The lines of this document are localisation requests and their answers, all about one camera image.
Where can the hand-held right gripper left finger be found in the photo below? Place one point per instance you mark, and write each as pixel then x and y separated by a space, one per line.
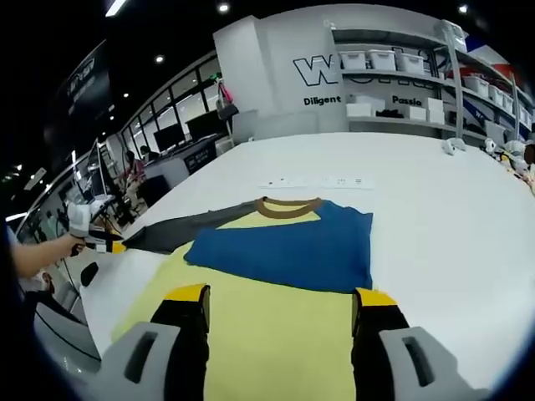
pixel 179 359

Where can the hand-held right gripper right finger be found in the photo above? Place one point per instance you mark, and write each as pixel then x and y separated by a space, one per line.
pixel 376 359

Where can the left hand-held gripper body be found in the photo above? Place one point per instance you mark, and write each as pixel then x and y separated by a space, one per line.
pixel 81 219

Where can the yellow garment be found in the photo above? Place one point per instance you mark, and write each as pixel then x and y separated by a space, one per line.
pixel 271 317

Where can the person's left hand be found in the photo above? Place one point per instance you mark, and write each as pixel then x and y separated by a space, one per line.
pixel 66 243

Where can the black clamp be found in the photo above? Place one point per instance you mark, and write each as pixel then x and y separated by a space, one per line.
pixel 89 275

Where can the black computer monitor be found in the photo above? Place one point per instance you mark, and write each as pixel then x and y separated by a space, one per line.
pixel 202 123
pixel 169 138

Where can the desk with black panel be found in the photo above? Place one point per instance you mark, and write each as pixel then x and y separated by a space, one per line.
pixel 200 156

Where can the hanging pink and dark bags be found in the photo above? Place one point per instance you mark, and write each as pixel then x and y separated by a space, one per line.
pixel 229 110

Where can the white marked strip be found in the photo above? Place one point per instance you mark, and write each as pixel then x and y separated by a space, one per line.
pixel 309 182

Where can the white clamp base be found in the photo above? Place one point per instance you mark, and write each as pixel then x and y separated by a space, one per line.
pixel 453 146

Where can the pile of assorted items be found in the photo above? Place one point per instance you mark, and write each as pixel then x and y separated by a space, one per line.
pixel 507 156

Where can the small white box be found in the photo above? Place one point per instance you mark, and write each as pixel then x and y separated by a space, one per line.
pixel 417 113

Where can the flat white box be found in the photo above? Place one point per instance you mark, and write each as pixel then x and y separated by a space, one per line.
pixel 361 106

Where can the tall white box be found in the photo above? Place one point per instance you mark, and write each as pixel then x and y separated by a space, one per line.
pixel 435 110

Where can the grey pole stand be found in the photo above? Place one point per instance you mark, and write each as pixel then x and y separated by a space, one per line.
pixel 457 92

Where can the grey metal shelving unit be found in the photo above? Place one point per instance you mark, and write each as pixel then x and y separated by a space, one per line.
pixel 384 74

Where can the row of white storage bins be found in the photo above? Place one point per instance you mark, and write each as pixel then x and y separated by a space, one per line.
pixel 382 58

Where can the white metal frame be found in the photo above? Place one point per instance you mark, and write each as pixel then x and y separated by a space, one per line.
pixel 102 167

